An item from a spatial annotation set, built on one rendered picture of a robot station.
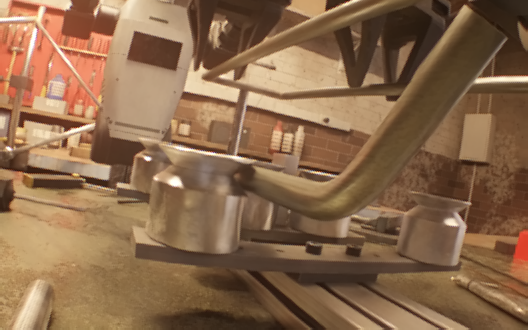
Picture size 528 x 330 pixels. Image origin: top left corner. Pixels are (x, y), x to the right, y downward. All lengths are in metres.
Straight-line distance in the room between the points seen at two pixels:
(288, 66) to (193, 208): 2.51
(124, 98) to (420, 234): 0.84
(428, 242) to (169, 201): 0.17
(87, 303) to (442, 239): 0.22
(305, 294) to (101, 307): 0.11
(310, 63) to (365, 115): 0.61
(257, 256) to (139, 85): 0.83
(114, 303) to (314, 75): 2.61
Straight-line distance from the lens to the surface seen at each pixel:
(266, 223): 0.27
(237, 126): 0.43
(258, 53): 0.26
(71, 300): 0.21
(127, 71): 0.99
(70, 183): 0.56
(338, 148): 2.84
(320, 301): 0.19
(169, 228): 0.18
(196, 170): 0.18
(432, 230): 0.26
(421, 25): 0.33
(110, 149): 1.00
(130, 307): 0.21
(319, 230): 0.29
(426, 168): 3.51
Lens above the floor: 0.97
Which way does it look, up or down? 1 degrees down
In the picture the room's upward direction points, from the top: 11 degrees clockwise
